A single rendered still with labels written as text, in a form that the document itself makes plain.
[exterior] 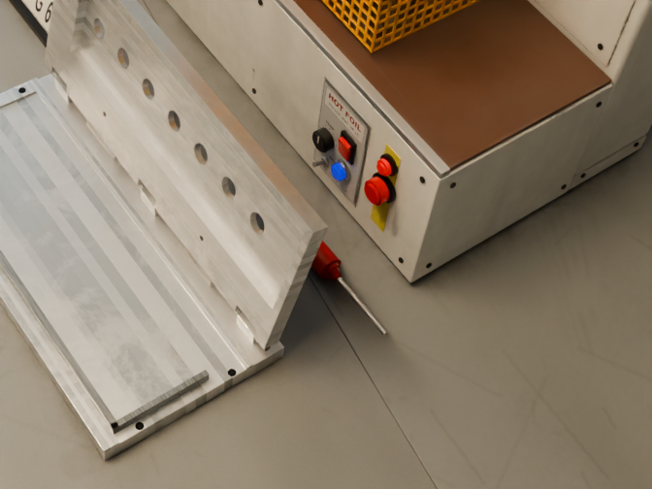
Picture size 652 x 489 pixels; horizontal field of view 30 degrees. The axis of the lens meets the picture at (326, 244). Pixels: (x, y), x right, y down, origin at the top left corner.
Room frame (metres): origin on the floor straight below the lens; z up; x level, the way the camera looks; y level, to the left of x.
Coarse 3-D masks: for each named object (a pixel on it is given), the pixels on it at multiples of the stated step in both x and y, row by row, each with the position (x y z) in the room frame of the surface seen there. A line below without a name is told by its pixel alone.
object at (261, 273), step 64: (64, 0) 0.91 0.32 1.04; (128, 0) 0.86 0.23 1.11; (64, 64) 0.88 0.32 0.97; (128, 128) 0.79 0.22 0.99; (192, 128) 0.75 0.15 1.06; (192, 192) 0.72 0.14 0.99; (256, 192) 0.68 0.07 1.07; (192, 256) 0.68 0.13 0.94; (256, 256) 0.65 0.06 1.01; (256, 320) 0.61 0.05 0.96
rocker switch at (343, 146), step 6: (342, 132) 0.81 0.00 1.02; (342, 138) 0.80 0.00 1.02; (348, 138) 0.80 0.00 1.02; (342, 144) 0.80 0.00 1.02; (348, 144) 0.80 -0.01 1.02; (354, 144) 0.79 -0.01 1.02; (342, 150) 0.80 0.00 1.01; (348, 150) 0.79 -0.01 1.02; (354, 150) 0.79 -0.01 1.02; (342, 156) 0.80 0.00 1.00; (348, 156) 0.79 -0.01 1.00; (354, 156) 0.79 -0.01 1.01; (348, 162) 0.79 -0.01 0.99
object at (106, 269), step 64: (0, 128) 0.82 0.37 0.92; (64, 128) 0.83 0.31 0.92; (0, 192) 0.73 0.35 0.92; (64, 192) 0.75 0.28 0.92; (128, 192) 0.76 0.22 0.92; (64, 256) 0.67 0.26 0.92; (128, 256) 0.68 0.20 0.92; (64, 320) 0.59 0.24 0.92; (128, 320) 0.61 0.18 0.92; (192, 320) 0.62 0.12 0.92; (64, 384) 0.52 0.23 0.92; (128, 384) 0.54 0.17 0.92
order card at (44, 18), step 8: (24, 0) 1.02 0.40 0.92; (32, 0) 1.01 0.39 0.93; (40, 0) 1.00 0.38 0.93; (48, 0) 1.00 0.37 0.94; (32, 8) 1.00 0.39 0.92; (40, 8) 1.00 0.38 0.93; (48, 8) 0.99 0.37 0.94; (40, 16) 0.99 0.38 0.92; (48, 16) 0.99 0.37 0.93; (48, 24) 0.98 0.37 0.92; (48, 32) 0.97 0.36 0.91
